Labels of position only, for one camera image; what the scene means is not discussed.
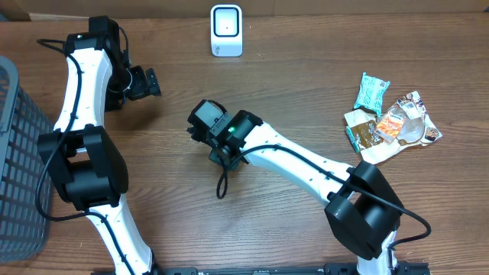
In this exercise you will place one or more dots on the grey plastic mesh basket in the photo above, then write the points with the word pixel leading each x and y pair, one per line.
pixel 23 230

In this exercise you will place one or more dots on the green blue tissue pack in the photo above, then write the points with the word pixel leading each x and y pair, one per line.
pixel 352 139

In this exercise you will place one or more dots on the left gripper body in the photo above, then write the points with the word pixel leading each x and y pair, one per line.
pixel 140 86

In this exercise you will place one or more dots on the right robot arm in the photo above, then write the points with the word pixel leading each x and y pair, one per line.
pixel 362 209

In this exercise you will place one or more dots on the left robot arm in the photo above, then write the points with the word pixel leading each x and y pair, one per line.
pixel 80 158

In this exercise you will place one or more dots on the orange tissue pack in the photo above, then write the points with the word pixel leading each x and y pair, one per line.
pixel 389 126

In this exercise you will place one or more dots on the beige snack bag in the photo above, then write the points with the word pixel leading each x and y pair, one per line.
pixel 405 124

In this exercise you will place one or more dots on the teal wet wipes pack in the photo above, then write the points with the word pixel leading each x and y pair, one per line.
pixel 371 93

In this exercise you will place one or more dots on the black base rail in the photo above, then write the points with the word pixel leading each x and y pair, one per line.
pixel 404 268

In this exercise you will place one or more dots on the white barcode scanner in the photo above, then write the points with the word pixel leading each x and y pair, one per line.
pixel 226 30

